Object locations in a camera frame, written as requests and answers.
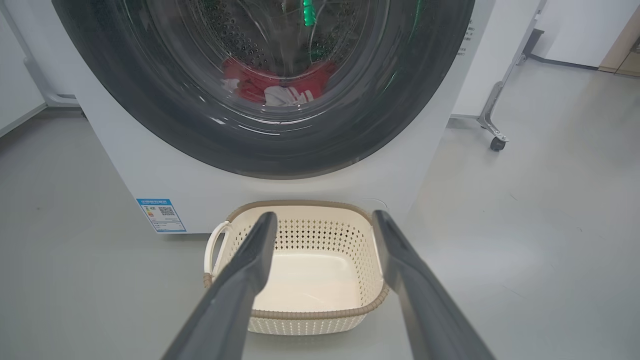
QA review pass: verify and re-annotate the wooden cabinet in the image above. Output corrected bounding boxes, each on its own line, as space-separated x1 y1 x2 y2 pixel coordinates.
598 5 640 79

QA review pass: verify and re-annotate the dark round washing machine door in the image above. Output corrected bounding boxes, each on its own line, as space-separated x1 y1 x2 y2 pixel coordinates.
51 0 476 180

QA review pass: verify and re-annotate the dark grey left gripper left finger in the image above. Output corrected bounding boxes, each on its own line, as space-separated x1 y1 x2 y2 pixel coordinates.
162 211 279 360

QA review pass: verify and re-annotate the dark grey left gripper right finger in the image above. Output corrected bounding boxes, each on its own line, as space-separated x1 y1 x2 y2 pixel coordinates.
371 209 496 360

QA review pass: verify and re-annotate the cream perforated laundry basket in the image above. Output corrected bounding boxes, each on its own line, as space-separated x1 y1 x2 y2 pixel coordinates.
203 200 391 336

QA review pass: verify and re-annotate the red white jersey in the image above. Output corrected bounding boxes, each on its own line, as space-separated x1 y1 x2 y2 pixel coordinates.
222 58 271 104
262 60 341 107

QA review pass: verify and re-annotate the black text warning label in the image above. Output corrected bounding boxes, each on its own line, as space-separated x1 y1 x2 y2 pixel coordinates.
462 19 476 57

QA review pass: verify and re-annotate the blue energy label sticker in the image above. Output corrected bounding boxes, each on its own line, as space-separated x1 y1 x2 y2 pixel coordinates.
136 198 187 234

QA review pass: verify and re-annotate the white washing machine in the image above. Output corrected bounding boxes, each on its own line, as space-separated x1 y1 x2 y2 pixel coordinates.
50 0 497 236

